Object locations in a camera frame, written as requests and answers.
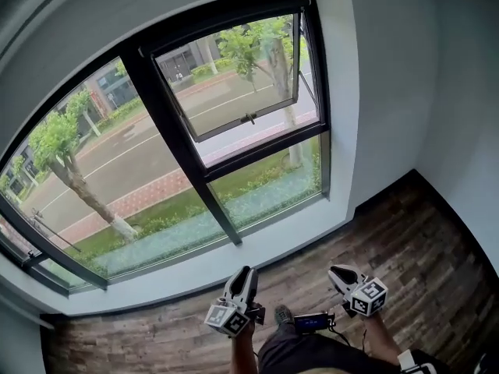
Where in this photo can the person's black shorts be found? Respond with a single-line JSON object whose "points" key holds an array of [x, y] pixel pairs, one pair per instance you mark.
{"points": [[312, 355]]}

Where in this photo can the upright tree with pale trunk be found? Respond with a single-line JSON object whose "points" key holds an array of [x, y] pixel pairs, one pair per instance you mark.
{"points": [[290, 123]]}

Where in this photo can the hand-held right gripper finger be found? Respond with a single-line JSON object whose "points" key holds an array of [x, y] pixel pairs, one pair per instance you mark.
{"points": [[351, 271], [336, 281]]}

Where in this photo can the leaning tree with whitewashed trunk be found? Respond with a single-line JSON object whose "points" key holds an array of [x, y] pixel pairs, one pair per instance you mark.
{"points": [[85, 193]]}

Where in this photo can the black device with screen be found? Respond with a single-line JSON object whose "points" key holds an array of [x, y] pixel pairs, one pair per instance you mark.
{"points": [[312, 322]]}

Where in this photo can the person's dark shoe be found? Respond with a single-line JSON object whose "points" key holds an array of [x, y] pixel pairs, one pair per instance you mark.
{"points": [[284, 315]]}

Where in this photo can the person's right forearm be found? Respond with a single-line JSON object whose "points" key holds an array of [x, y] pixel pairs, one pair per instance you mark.
{"points": [[384, 337]]}

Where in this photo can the person's left forearm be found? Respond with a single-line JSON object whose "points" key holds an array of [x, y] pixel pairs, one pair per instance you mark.
{"points": [[245, 349]]}

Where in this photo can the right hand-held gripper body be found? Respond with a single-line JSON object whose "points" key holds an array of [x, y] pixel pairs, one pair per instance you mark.
{"points": [[368, 296]]}

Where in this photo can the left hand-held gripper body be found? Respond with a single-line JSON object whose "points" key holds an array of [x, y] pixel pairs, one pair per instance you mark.
{"points": [[230, 320]]}

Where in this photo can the black-framed window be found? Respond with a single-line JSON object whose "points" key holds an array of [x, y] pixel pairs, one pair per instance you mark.
{"points": [[163, 103]]}

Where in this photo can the open black-framed glass sash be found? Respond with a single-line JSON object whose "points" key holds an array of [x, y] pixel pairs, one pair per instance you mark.
{"points": [[290, 58]]}

